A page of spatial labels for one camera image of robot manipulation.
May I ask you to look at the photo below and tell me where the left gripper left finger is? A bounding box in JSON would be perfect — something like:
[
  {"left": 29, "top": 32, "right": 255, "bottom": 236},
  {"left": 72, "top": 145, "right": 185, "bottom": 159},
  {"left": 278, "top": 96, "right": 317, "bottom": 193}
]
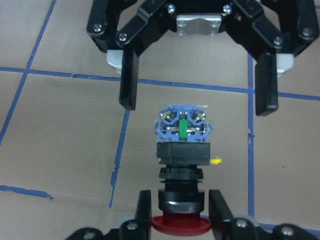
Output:
[{"left": 134, "top": 190, "right": 152, "bottom": 240}]

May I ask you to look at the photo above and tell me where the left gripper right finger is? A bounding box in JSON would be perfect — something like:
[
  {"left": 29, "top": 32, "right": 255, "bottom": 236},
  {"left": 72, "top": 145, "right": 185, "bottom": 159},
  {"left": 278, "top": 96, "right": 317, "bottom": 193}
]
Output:
[{"left": 208, "top": 189, "right": 235, "bottom": 240}]

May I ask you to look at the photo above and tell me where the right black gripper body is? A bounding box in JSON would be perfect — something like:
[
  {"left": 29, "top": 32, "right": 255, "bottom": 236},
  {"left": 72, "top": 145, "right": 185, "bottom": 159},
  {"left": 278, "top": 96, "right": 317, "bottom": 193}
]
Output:
[{"left": 86, "top": 0, "right": 320, "bottom": 59}]

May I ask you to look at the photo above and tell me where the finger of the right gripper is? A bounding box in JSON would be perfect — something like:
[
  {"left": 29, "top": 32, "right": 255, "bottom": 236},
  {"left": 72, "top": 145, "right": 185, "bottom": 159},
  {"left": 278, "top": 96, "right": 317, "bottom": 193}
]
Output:
[
  {"left": 119, "top": 50, "right": 139, "bottom": 110},
  {"left": 254, "top": 52, "right": 278, "bottom": 116}
]

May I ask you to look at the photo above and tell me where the red emergency stop button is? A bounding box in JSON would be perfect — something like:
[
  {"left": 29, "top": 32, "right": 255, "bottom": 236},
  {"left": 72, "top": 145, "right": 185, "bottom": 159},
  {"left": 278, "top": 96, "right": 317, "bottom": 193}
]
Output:
[{"left": 151, "top": 104, "right": 222, "bottom": 237}]

